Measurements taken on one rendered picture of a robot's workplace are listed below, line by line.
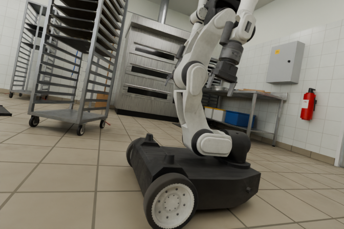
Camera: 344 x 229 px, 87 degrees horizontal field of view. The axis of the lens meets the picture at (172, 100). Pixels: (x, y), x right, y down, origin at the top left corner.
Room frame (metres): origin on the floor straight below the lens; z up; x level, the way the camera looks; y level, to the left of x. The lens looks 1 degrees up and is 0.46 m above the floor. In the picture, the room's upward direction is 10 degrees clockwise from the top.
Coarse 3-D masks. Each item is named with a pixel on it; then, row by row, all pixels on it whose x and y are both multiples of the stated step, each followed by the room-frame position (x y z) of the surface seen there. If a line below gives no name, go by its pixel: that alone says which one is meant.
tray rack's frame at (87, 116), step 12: (120, 36) 2.21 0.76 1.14; (72, 96) 2.22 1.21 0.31; (108, 96) 2.21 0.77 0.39; (72, 108) 2.24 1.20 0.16; (108, 108) 2.21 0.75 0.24; (36, 120) 1.69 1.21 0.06; (60, 120) 1.60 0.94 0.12; (72, 120) 1.60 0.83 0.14; (84, 120) 1.68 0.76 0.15; (96, 120) 1.94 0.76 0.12
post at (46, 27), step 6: (48, 6) 1.61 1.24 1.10; (48, 12) 1.61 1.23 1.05; (48, 18) 1.61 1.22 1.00; (48, 30) 1.64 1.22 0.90; (42, 36) 1.61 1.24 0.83; (42, 42) 1.61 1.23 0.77; (42, 48) 1.61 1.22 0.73; (42, 54) 1.62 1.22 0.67; (42, 60) 1.64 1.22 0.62; (36, 66) 1.61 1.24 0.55; (36, 72) 1.61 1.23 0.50; (36, 78) 1.61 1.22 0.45; (36, 84) 1.62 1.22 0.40; (30, 102) 1.61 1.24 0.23; (30, 108) 1.61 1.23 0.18
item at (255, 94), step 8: (224, 96) 4.67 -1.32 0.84; (232, 96) 4.25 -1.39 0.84; (240, 96) 3.92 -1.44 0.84; (248, 96) 3.61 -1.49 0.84; (256, 96) 3.36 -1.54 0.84; (264, 96) 3.15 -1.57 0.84; (272, 96) 3.06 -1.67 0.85; (280, 96) 3.28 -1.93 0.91; (280, 104) 3.19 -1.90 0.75; (280, 112) 3.19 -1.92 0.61; (216, 120) 3.98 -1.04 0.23; (248, 128) 2.97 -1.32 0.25; (248, 136) 2.96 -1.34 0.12; (272, 144) 3.21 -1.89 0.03
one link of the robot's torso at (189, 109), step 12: (192, 72) 0.84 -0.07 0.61; (204, 72) 0.86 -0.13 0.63; (192, 84) 0.84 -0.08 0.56; (204, 84) 0.88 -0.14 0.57; (180, 96) 0.98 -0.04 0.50; (192, 96) 0.86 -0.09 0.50; (180, 108) 0.99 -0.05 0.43; (192, 108) 0.89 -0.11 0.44; (180, 120) 0.99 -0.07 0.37; (192, 120) 0.91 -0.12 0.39; (204, 120) 0.94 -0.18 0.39; (192, 132) 0.92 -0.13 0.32; (204, 132) 0.91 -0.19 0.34; (192, 144) 0.91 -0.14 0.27
